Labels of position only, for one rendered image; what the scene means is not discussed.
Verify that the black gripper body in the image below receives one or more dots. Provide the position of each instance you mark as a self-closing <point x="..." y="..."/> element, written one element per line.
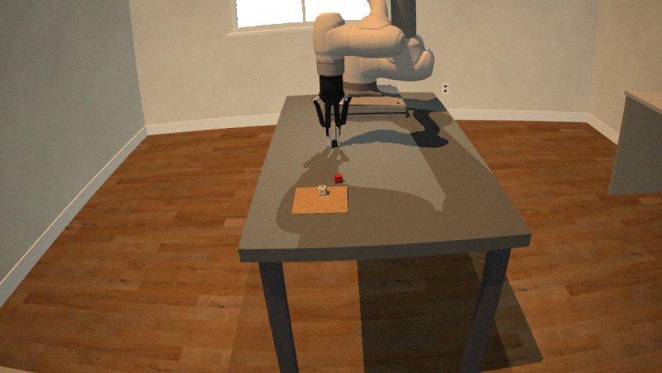
<point x="331" y="86"/>

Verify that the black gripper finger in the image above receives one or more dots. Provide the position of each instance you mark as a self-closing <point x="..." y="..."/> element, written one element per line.
<point x="339" y="122"/>
<point x="327" y="122"/>

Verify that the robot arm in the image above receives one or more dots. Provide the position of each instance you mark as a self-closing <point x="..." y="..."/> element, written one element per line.
<point x="374" y="37"/>

